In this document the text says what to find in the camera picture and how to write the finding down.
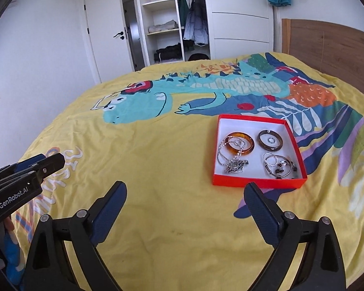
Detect silver chain necklace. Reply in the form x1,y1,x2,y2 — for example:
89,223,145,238
217,133,250,175

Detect brown beaded bracelet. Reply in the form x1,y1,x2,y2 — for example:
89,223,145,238
268,158,301,179

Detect silver twisted bangle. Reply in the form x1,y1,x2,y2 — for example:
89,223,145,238
263,152,281,171

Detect red cardboard box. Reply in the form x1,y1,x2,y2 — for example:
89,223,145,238
212,113,309,188

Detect wooden headboard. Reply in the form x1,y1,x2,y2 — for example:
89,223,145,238
281,18,364,98

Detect plain silver bangle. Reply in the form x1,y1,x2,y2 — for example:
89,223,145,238
274,154,295,177

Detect black folded clothes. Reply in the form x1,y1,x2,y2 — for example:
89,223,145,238
154,44,183,64

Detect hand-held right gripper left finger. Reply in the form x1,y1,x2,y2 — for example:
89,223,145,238
24,181,128,291

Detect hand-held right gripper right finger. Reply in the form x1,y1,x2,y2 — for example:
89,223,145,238
243,182,347,291

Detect white door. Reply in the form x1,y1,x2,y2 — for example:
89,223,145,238
83,0,134,84

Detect white wardrobe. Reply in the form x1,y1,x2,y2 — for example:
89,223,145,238
120,0,275,67

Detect beige folded clothes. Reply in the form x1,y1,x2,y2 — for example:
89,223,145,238
147,20,179,34

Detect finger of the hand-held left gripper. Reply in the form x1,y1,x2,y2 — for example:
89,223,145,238
0,153,65,189
0,154,48,183

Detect yellow printed blanket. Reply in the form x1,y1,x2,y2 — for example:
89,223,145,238
6,51,364,291

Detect person's blue patterned clothing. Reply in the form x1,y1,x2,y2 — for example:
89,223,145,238
0,218,26,285

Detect amber resin bangle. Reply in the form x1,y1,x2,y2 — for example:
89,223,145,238
224,132,255,156

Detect hanging dark jackets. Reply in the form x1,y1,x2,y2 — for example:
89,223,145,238
177,0,210,48

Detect dark brown bangle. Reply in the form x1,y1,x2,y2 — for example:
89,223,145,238
257,129,283,151

